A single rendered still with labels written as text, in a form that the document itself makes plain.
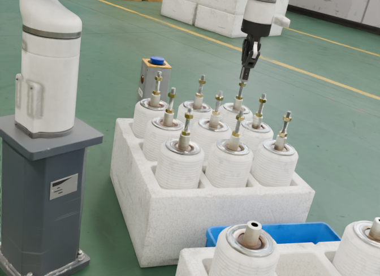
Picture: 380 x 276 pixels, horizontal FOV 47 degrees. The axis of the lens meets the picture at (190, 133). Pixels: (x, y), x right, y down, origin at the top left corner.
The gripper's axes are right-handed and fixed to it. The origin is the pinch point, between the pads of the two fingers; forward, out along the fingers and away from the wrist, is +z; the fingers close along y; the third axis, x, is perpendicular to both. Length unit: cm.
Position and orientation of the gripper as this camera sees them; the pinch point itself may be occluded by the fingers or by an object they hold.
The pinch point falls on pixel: (245, 73)
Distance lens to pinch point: 119.2
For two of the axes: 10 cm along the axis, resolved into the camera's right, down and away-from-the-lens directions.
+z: -1.7, 9.0, 3.9
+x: 9.8, 1.4, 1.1
